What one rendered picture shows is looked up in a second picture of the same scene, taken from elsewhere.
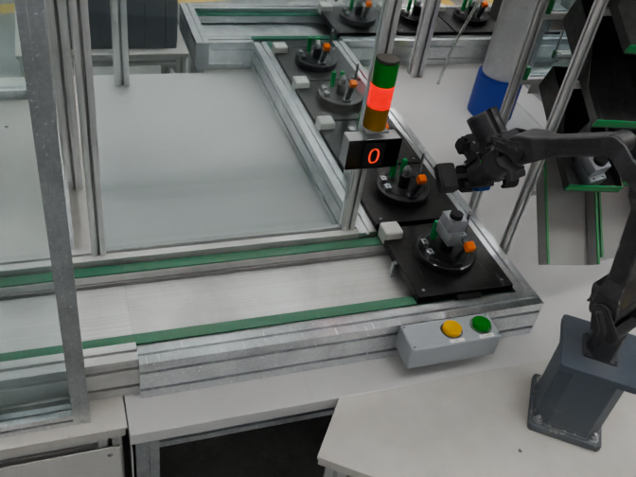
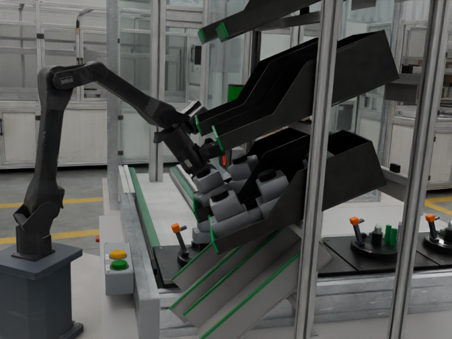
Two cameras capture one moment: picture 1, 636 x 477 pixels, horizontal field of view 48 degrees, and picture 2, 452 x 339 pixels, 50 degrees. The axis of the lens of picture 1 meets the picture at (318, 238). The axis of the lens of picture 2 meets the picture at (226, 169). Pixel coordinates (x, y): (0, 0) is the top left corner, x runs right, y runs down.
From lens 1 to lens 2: 218 cm
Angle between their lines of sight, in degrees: 89
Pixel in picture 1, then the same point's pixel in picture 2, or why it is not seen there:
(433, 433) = not seen: hidden behind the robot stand
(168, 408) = (111, 221)
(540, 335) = not seen: outside the picture
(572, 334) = (57, 246)
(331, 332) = (128, 224)
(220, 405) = (108, 230)
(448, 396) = (83, 289)
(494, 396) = (74, 308)
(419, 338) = (114, 245)
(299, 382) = not seen: hidden behind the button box
